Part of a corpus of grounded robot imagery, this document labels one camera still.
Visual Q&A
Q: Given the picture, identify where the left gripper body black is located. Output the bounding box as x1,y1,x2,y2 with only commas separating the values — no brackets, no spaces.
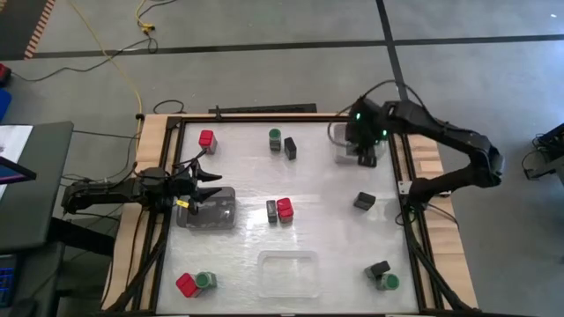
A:
167,165,202,212

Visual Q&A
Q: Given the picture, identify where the black floor cable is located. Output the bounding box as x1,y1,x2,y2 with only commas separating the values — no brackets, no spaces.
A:
11,37,160,85

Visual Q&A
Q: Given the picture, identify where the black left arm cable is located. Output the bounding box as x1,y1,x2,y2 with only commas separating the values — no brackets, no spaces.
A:
172,148,208,177

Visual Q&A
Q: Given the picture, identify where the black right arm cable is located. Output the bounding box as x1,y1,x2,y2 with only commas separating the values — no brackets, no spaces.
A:
326,78,427,142

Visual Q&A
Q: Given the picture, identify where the dark equipment with cables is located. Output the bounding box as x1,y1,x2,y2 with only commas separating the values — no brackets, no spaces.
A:
522,122,564,181

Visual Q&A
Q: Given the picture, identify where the black cable loop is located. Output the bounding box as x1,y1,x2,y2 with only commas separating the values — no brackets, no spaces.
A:
152,99,187,115

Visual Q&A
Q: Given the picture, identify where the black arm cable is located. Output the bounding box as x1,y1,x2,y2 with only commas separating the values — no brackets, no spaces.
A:
172,148,208,177
326,78,427,142

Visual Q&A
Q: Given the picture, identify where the yellow cable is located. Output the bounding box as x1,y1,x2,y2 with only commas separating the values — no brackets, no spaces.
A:
65,0,145,116

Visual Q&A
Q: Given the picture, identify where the flat black bar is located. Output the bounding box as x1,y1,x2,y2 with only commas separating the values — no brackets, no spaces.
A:
208,103,318,114

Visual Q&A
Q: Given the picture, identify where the grey desk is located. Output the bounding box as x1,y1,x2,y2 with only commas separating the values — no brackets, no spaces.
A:
0,122,75,254

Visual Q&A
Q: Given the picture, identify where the dark tablet screen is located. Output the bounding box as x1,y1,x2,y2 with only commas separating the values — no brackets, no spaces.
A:
0,156,38,186

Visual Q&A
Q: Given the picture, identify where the green lid spice jar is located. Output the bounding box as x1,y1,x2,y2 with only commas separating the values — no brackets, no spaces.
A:
193,270,219,291
375,272,401,291
268,128,283,153

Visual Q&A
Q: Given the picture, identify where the black aluminium table frame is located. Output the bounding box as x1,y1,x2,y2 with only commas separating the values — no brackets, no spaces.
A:
105,113,475,316

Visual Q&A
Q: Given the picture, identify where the dark grey plastic bin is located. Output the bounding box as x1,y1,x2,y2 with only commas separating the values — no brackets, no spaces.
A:
175,186,238,232

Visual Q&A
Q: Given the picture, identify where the yellow extension cord plug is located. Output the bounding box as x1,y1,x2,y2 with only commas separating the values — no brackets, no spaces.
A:
134,0,156,34

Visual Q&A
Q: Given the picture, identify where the red cube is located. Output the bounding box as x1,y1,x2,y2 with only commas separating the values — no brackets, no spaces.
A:
276,196,295,224
197,129,219,155
174,272,203,299

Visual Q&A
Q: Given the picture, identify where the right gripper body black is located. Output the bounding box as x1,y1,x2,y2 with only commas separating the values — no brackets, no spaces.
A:
345,97,391,151

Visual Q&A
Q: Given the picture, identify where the white paper sheet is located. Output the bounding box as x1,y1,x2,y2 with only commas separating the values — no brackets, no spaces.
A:
0,124,34,199

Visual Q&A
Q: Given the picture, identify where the light grey plastic bin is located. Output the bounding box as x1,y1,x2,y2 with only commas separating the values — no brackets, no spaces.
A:
332,122,389,166

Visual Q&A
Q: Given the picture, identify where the black mat striped edge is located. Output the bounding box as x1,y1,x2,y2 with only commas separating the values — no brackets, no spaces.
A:
0,0,57,61

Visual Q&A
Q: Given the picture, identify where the clear plastic bin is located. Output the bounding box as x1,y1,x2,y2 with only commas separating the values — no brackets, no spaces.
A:
256,249,321,299

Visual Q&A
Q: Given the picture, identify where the blue object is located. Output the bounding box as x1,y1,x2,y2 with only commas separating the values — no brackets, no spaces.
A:
0,87,13,122

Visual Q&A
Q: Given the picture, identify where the blue lit keyboard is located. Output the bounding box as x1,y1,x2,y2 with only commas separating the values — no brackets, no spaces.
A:
0,253,23,309

